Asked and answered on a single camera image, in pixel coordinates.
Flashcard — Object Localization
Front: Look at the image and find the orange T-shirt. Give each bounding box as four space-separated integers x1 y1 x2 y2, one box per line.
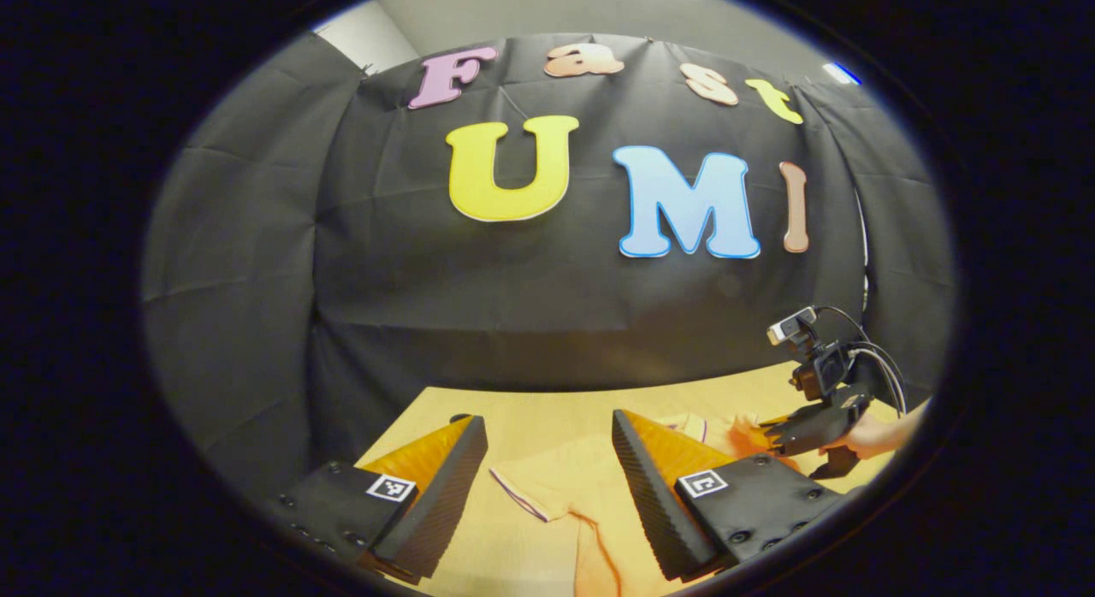
489 411 801 597

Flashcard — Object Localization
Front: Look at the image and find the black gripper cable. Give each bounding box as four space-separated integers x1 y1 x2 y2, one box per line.
817 306 908 418

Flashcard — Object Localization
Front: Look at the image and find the black backdrop cloth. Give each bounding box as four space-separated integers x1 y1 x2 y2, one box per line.
141 33 955 504

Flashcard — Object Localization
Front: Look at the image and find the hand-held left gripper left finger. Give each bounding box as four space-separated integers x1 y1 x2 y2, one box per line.
275 413 489 585

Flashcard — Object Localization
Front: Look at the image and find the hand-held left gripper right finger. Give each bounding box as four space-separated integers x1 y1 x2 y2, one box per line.
611 409 848 582

